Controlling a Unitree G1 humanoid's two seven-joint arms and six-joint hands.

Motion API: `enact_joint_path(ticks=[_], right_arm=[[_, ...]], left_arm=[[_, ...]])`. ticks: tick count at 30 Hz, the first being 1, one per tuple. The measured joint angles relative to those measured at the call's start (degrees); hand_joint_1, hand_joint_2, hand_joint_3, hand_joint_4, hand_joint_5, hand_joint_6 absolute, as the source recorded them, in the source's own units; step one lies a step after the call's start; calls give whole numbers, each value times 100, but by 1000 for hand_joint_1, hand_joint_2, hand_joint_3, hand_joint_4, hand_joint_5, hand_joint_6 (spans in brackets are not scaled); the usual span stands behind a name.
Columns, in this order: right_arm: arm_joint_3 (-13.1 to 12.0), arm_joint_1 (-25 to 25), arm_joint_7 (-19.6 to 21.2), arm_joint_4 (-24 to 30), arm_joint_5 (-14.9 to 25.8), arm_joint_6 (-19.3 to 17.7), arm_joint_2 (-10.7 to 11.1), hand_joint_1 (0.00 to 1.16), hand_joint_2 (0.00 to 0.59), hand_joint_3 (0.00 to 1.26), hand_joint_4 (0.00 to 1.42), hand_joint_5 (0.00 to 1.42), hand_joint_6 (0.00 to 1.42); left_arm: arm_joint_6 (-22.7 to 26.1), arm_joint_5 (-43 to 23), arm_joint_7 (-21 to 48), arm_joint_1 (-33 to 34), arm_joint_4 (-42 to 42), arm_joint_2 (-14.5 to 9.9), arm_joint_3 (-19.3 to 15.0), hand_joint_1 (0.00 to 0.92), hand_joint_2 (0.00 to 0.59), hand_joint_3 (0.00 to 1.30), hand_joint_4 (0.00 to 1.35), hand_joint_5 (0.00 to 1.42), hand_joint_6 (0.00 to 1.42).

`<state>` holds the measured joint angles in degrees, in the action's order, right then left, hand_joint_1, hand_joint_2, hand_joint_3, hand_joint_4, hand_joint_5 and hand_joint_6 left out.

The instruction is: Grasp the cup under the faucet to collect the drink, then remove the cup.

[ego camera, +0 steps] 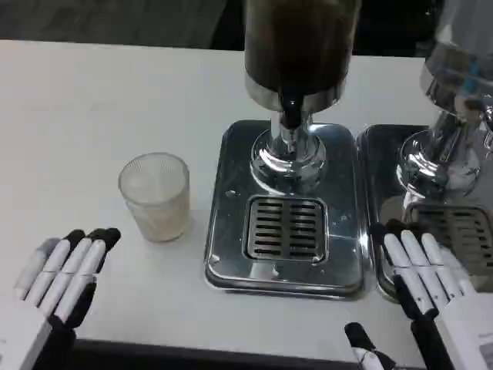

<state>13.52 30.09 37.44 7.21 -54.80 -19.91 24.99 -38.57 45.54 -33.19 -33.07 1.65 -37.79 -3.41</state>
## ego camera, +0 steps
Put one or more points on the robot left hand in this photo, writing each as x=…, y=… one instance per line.
x=65, y=270

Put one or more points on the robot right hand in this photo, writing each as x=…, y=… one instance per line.
x=420, y=266

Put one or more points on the clear ribbed glass cup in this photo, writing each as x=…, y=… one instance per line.
x=156, y=200

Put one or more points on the steel drip grid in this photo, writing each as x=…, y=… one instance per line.
x=462, y=227
x=286, y=229

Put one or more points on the steel drip tray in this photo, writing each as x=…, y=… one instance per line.
x=379, y=185
x=227, y=239

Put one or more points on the clear empty drink dispenser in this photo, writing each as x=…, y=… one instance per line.
x=454, y=77

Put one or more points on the black dispenser tap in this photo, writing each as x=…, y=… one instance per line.
x=290, y=109

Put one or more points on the dark drink dispenser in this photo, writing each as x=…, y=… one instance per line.
x=296, y=50

